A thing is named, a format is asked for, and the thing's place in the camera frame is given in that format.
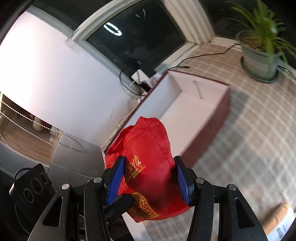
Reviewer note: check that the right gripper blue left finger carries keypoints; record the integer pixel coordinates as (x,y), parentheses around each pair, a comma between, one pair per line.
(114,179)

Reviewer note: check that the black camera box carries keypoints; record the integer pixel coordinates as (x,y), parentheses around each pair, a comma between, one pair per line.
(33,190)

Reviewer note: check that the white power adapter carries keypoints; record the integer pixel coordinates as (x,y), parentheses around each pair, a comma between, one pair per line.
(139,77)

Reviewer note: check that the red fabric bag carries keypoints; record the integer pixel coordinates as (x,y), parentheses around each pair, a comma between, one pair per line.
(150,170)

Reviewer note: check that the orange tissue pack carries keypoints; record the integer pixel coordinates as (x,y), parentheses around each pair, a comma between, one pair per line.
(277,225)

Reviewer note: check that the green potted plant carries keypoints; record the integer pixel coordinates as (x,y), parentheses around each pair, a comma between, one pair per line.
(264,51)

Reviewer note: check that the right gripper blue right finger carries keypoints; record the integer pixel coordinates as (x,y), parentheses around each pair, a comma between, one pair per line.
(185,182)

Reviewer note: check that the plaid beige rug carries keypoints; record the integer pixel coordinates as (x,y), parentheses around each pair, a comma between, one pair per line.
(255,149)

